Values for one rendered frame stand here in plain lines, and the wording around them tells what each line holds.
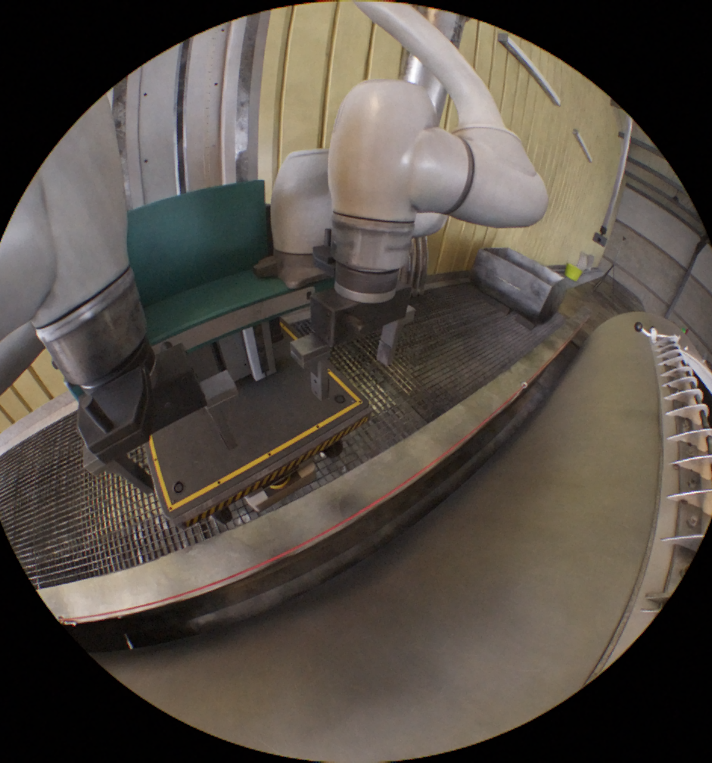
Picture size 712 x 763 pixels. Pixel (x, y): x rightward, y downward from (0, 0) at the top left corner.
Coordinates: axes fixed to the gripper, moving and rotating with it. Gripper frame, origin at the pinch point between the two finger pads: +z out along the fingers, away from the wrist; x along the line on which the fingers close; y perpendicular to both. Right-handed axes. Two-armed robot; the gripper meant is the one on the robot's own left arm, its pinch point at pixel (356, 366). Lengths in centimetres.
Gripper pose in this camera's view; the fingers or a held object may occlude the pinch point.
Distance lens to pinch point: 40.6
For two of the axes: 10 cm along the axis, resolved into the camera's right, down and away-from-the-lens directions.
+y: 6.4, 5.9, -5.0
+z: -0.9, 7.0, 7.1
